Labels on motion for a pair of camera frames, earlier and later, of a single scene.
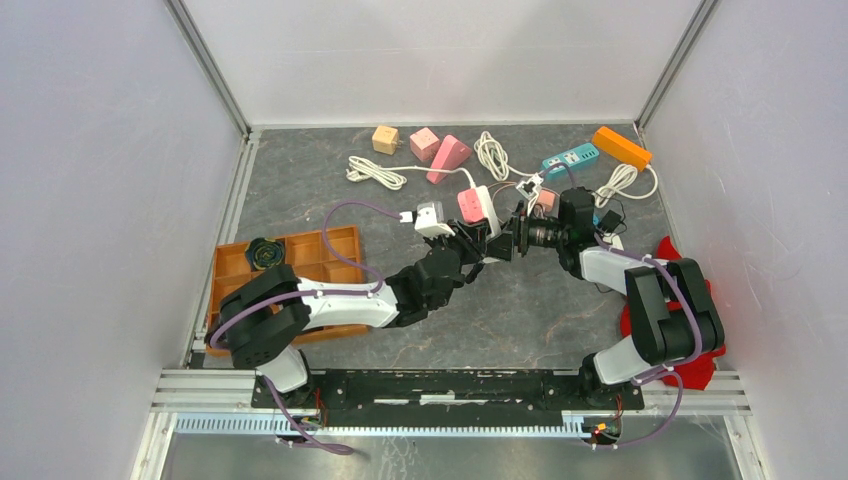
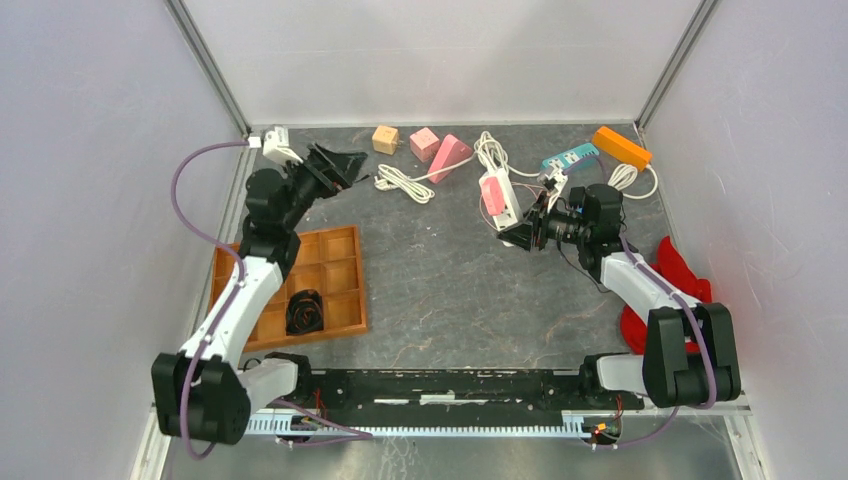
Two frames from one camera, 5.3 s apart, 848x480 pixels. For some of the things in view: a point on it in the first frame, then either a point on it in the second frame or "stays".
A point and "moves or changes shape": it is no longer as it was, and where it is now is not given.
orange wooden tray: x=308 y=258 stays
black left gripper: x=472 y=241 → x=346 y=164
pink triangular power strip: x=451 y=154 stays
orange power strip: x=621 y=148 stays
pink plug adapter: x=470 y=206 moves or changes shape
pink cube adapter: x=424 y=144 stays
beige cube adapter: x=385 y=139 stays
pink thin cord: x=498 y=186 moves or changes shape
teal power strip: x=571 y=159 stays
